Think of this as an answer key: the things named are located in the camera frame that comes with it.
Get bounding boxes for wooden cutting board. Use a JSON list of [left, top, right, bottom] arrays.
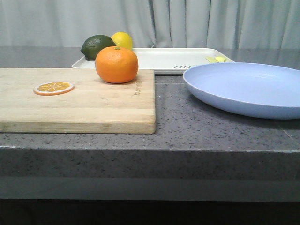
[[0, 68, 156, 134]]

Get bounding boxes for orange slice disc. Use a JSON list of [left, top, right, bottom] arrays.
[[33, 82, 75, 96]]

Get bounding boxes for dark green lime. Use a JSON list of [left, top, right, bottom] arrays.
[[81, 34, 116, 60]]

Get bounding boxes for light blue round plate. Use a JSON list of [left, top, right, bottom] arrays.
[[183, 62, 300, 120]]

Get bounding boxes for white rectangular tray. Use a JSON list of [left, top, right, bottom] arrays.
[[71, 48, 235, 75]]

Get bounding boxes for orange mandarin fruit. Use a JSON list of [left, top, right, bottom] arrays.
[[95, 46, 139, 83]]

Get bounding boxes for pale yellow sliced pieces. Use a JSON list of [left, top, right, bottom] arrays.
[[205, 56, 227, 63]]

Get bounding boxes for grey curtain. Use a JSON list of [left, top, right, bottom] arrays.
[[0, 0, 300, 49]]

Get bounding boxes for yellow lemon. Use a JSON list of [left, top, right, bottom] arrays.
[[111, 32, 133, 50]]

